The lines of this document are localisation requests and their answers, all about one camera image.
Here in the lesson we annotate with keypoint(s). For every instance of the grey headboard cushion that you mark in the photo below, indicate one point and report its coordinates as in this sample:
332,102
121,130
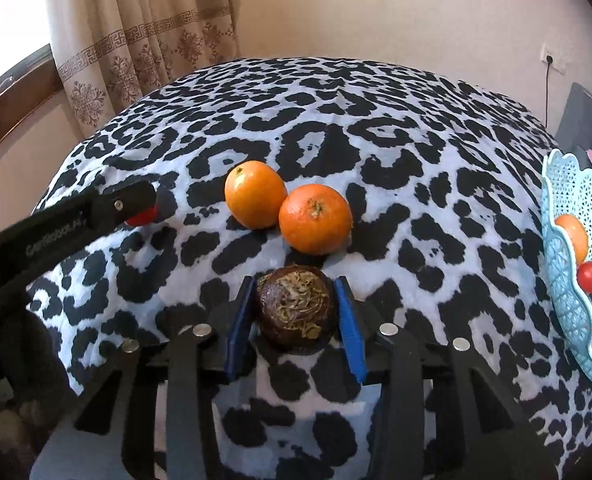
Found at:
575,129

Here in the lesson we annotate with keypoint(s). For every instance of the large wrinkled passion fruit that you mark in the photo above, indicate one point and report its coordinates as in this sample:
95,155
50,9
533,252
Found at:
297,306

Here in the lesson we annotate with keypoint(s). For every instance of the gloved left hand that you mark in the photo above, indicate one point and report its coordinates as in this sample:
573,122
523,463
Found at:
34,387

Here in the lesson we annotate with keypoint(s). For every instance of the wooden window frame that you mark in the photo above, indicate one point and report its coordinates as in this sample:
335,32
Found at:
27,86

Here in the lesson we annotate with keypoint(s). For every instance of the red tomato back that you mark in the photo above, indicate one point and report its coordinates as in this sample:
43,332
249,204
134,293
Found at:
144,217

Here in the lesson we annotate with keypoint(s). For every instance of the orange back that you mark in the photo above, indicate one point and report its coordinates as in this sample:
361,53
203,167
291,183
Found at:
254,194

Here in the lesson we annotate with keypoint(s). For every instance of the red tomato front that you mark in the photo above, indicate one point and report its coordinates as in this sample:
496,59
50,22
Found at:
584,277

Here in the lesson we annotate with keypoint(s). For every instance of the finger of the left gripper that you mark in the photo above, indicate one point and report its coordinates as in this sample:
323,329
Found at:
127,201

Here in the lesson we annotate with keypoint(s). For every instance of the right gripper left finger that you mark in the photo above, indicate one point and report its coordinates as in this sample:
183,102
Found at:
110,433

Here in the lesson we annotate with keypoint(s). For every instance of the red tomato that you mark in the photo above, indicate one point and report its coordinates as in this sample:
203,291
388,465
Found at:
584,277
144,217

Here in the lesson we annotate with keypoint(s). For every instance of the orange with stem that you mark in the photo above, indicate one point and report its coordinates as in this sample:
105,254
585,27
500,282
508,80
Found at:
315,219

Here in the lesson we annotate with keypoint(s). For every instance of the large orange front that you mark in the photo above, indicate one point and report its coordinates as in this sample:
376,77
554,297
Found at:
576,234

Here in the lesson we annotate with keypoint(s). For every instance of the leopard print tablecloth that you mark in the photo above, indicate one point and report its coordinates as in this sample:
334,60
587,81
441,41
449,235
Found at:
423,192

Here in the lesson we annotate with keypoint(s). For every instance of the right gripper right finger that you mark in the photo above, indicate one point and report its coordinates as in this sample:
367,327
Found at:
443,413

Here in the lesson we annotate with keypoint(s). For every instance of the beige patterned curtain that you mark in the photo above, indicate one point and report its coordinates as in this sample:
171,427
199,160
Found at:
111,53

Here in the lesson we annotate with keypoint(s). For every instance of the white wall socket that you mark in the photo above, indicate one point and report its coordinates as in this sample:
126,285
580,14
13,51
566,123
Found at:
556,58

